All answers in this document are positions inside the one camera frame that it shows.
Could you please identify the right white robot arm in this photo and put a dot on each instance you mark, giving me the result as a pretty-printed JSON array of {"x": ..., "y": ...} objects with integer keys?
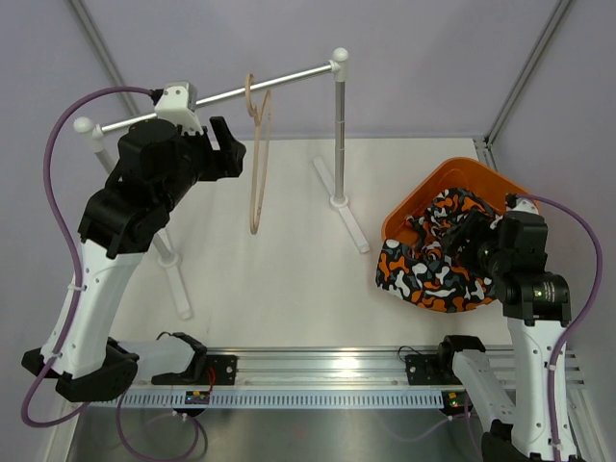
[{"x": 534, "y": 426}]

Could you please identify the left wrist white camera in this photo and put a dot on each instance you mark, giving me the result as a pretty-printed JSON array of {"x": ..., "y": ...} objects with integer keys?
[{"x": 177, "y": 105}]

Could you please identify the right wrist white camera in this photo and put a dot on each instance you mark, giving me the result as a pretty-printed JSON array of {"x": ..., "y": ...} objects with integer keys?
[{"x": 517, "y": 203}]

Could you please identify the left rack post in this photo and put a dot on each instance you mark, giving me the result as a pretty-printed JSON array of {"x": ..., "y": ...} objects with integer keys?
[{"x": 105, "y": 159}]

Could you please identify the wrist white camera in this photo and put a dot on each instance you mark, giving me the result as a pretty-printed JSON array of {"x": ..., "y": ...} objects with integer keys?
[
  {"x": 177, "y": 105},
  {"x": 517, "y": 203}
]

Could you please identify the aluminium slotted rail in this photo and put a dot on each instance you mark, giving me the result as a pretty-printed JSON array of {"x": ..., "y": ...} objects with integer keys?
[{"x": 284, "y": 399}]

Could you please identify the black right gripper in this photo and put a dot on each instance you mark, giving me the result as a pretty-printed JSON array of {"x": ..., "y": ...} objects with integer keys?
[{"x": 477, "y": 225}]

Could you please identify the right rack foot base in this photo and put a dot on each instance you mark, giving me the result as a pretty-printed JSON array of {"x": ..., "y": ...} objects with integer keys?
[{"x": 334, "y": 184}]

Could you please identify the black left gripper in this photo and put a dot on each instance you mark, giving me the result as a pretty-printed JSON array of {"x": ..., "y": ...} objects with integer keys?
[{"x": 223, "y": 163}]

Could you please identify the silver clothes rack rail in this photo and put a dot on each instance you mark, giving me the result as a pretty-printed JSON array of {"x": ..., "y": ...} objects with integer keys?
[{"x": 337, "y": 66}]

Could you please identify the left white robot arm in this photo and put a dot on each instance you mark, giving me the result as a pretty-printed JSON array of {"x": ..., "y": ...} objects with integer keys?
[{"x": 158, "y": 163}]

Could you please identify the orange camouflage shorts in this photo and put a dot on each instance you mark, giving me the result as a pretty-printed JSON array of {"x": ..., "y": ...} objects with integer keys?
[{"x": 421, "y": 273}]

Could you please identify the rack post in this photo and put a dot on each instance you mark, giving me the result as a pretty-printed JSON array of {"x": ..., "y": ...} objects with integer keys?
[
  {"x": 340, "y": 142},
  {"x": 105, "y": 159}
]

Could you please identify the right rack post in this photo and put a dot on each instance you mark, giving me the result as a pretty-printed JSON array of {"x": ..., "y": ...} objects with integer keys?
[{"x": 340, "y": 142}]

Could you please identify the beige wooden hanger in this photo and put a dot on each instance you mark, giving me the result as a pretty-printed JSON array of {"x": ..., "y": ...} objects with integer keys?
[{"x": 261, "y": 117}]

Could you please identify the orange plastic basket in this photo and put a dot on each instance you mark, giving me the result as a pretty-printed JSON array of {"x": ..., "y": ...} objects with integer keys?
[{"x": 454, "y": 173}]

